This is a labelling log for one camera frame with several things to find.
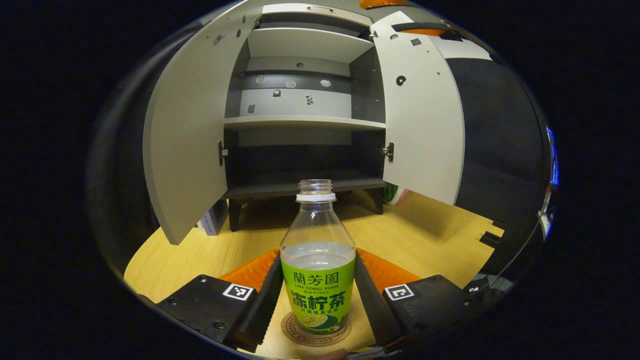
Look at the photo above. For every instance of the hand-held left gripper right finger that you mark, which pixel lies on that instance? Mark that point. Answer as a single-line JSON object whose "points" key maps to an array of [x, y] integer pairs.
{"points": [[372, 305]]}

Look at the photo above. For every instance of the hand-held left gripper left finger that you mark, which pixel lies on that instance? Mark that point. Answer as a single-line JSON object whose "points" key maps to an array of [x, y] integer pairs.
{"points": [[260, 310]]}

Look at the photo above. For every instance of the round brown coaster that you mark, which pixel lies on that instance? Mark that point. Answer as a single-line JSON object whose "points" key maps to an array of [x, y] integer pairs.
{"points": [[292, 332]]}

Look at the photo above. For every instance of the green label bottle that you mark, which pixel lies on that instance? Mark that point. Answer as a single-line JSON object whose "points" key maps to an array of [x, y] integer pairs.
{"points": [[317, 295]]}

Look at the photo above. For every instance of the white door with camera sticker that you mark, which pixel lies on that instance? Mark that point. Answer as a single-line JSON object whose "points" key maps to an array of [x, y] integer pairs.
{"points": [[190, 140]]}

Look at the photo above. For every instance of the white door with headphones sticker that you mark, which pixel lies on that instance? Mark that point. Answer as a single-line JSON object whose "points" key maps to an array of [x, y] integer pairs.
{"points": [[425, 125]]}

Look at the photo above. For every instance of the blue white box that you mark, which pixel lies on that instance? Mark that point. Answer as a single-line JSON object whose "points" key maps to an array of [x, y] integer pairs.
{"points": [[217, 217]]}

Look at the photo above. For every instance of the watermelon slice toy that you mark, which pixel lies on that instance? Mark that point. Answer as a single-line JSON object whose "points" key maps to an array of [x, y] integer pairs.
{"points": [[392, 195]]}

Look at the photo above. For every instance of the black backdrop cloth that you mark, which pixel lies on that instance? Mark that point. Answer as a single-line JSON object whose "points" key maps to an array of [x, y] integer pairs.
{"points": [[500, 140]]}

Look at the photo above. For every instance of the white drawer front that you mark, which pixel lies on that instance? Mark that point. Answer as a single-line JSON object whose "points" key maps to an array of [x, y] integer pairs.
{"points": [[295, 9]]}

